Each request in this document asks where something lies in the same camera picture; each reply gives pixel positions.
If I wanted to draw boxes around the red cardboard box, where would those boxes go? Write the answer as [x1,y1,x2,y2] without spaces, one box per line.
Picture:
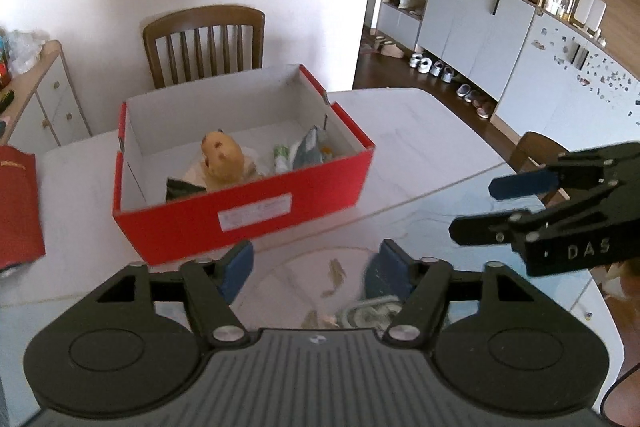
[112,63,376,267]

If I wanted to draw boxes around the wooden sideboard cabinet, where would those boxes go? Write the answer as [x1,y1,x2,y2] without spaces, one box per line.
[0,39,93,152]

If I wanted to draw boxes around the yellow plush toy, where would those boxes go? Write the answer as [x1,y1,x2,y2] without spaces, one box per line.
[182,130,263,194]

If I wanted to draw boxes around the row of white shoes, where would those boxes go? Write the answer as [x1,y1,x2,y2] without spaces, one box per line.
[409,52,497,120]

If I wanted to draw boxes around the wooden dining chair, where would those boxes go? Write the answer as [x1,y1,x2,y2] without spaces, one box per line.
[142,5,266,90]
[507,132,573,202]

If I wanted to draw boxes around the clear plastic bag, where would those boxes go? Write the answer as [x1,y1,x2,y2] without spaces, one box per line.
[7,29,43,75]

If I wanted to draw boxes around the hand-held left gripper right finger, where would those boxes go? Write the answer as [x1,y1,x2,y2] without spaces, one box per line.
[365,238,542,350]

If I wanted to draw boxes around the black cable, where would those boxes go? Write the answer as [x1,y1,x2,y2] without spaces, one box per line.
[599,364,640,427]

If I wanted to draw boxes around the beige slippers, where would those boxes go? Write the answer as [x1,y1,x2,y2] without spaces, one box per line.
[372,36,407,58]

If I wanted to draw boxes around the wet wipes pack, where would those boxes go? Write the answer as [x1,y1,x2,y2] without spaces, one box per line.
[272,124,333,172]

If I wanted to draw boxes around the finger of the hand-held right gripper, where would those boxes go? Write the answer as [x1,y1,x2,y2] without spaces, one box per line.
[489,141,640,202]
[449,186,633,248]

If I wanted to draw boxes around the white wall cabinet unit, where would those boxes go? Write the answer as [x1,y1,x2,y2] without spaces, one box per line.
[375,0,640,148]

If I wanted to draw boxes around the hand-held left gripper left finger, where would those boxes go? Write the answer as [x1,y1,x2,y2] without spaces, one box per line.
[92,239,253,351]

